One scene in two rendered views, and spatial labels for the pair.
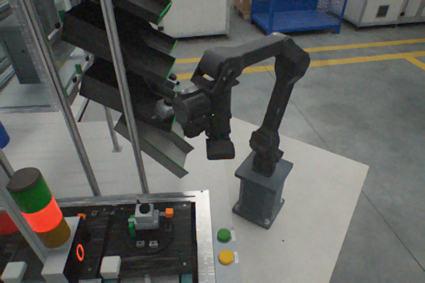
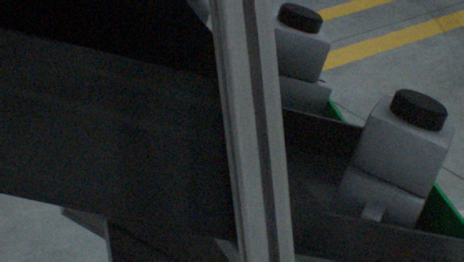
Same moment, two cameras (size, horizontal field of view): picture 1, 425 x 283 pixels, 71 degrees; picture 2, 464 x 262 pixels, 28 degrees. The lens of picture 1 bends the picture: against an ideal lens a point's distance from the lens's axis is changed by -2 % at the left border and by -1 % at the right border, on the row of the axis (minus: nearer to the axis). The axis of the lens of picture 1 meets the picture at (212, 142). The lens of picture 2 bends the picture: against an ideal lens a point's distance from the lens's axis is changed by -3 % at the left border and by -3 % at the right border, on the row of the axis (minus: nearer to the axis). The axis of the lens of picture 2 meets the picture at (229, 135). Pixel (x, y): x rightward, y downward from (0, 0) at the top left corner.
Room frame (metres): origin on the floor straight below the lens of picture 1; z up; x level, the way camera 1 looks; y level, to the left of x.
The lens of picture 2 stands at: (0.36, 0.33, 1.48)
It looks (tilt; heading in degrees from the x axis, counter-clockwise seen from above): 27 degrees down; 347
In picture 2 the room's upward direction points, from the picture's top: 7 degrees counter-clockwise
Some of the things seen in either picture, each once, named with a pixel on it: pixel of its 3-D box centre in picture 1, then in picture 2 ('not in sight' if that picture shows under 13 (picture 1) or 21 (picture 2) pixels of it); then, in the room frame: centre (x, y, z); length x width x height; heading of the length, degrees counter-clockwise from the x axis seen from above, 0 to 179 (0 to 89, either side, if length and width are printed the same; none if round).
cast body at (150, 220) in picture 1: (142, 215); not in sight; (0.51, 0.19, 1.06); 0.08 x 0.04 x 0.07; 94
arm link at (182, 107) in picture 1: (203, 89); not in sight; (0.55, 0.02, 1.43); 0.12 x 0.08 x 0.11; 128
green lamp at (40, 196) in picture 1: (30, 191); not in sight; (0.31, 0.29, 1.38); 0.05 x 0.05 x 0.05
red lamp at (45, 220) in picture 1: (42, 211); not in sight; (0.31, 0.29, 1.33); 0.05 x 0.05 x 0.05
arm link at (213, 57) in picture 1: (258, 60); not in sight; (0.65, -0.10, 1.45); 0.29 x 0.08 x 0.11; 128
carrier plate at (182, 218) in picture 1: (151, 236); not in sight; (0.51, 0.18, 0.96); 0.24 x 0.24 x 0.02; 4
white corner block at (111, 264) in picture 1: (111, 267); not in sight; (0.41, 0.27, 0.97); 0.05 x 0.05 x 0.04; 4
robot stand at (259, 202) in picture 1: (261, 188); not in sight; (0.70, -0.17, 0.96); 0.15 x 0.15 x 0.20; 57
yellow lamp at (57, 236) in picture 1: (52, 228); not in sight; (0.31, 0.29, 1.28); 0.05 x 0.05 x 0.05
